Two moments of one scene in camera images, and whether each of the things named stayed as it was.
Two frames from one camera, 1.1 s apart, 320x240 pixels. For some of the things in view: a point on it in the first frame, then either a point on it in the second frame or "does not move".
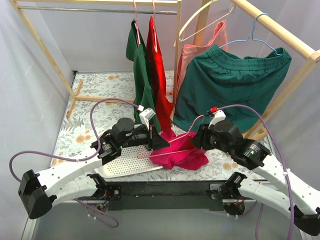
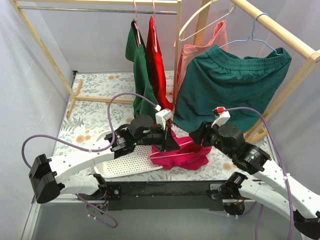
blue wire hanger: (252, 36) does not move
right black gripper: (200, 139) does not move
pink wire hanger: (172, 140) -> (150, 157)
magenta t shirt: (180, 152) does not move
